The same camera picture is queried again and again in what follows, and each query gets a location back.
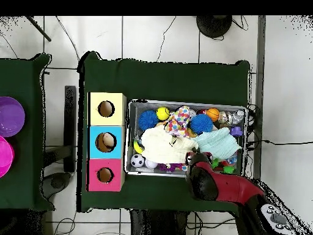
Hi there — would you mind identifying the cream muslin cloth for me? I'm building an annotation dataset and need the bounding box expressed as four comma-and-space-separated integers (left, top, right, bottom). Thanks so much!
141, 125, 199, 164

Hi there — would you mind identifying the white polka dot cloth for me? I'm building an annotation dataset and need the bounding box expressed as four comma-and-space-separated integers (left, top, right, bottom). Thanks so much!
164, 105, 191, 138

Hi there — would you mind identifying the mint green muslin cloth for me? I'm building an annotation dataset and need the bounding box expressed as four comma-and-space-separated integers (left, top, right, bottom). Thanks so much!
193, 127, 242, 160

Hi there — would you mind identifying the wooden box with three holes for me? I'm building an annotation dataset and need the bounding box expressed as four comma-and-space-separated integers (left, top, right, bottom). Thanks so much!
87, 92, 127, 192

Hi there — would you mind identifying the blue spiky rubber ball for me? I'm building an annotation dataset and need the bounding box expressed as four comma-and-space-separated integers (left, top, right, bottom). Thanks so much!
190, 113, 214, 134
138, 110, 160, 130

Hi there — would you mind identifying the yellow ball with black print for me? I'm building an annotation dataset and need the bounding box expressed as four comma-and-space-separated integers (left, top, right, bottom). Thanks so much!
156, 106, 170, 121

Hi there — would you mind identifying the small soccer ball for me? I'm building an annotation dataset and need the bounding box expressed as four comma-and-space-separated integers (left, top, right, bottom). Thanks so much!
130, 154, 145, 168

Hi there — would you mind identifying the dark green tablecloth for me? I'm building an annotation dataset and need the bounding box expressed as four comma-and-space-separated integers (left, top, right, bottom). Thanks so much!
0, 53, 55, 211
76, 51, 251, 213

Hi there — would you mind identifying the orange toy basketball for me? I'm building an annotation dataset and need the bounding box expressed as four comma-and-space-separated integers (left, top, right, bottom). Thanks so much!
206, 108, 220, 122

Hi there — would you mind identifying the purple toy block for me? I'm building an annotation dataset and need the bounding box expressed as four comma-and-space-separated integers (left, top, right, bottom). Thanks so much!
229, 125, 243, 137

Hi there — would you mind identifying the black upright panel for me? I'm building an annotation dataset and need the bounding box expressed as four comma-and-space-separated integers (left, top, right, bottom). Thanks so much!
64, 85, 77, 173

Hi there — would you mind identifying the grey round base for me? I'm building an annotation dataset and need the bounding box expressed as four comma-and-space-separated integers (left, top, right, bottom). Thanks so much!
41, 172, 72, 199

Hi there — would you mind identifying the black round stand base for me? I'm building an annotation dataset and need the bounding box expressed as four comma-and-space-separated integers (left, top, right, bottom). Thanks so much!
196, 15, 233, 39

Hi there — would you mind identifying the purple plastic bowl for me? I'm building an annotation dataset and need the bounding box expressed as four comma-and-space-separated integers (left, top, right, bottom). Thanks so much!
0, 96, 26, 138

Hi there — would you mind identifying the magenta plastic bowl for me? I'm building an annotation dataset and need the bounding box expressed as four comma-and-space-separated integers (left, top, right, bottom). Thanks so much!
0, 135, 15, 178

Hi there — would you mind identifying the black rod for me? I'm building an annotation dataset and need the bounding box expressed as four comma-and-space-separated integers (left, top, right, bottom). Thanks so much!
25, 15, 52, 42

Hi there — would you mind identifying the silver wire mesh bin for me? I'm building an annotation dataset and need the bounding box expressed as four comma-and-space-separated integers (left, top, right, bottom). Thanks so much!
124, 99, 248, 181

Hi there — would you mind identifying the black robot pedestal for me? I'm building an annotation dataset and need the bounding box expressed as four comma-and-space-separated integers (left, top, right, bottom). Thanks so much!
129, 209, 189, 235

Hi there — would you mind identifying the black cable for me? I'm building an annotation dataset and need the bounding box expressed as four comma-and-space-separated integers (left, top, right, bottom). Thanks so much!
245, 139, 313, 146

